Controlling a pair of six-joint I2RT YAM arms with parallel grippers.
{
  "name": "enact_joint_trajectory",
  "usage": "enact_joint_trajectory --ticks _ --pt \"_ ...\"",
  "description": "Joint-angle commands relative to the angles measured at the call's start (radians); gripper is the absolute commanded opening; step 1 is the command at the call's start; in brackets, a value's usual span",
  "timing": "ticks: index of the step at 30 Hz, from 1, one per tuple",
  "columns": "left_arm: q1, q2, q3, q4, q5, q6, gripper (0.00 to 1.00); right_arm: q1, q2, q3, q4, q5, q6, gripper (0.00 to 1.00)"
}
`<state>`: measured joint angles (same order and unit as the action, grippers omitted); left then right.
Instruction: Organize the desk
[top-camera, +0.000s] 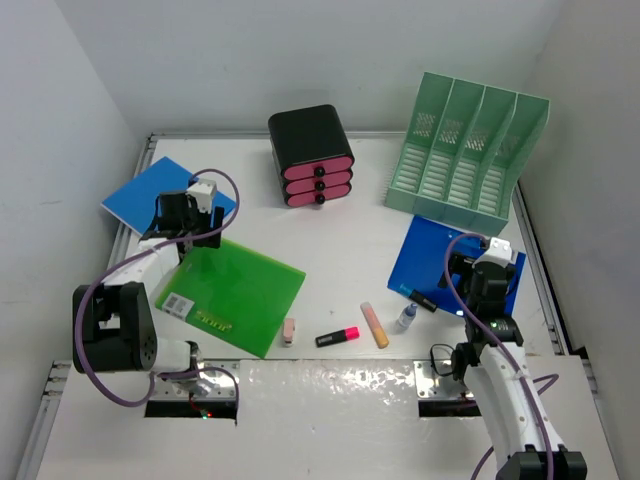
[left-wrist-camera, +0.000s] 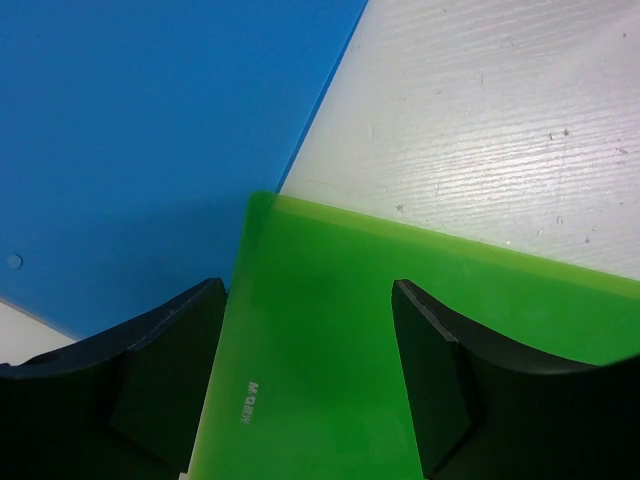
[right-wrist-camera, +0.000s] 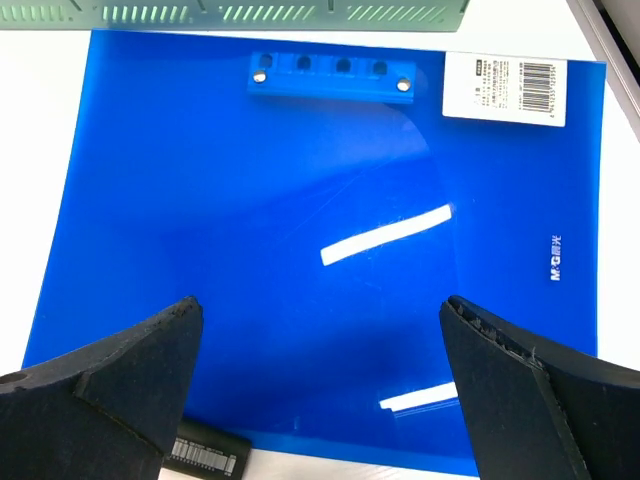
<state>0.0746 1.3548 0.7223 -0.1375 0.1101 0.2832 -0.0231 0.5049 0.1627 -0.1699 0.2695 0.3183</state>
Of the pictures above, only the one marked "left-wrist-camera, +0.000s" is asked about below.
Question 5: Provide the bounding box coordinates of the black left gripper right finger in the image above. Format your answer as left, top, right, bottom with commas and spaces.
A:
392, 280, 639, 479

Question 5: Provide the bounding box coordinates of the light blue notebook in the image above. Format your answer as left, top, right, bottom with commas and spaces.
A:
1, 1, 365, 338

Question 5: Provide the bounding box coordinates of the green plastic folder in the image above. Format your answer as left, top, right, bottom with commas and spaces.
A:
190, 192, 639, 479

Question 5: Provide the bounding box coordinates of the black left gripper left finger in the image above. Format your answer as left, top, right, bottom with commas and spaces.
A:
1, 278, 225, 479

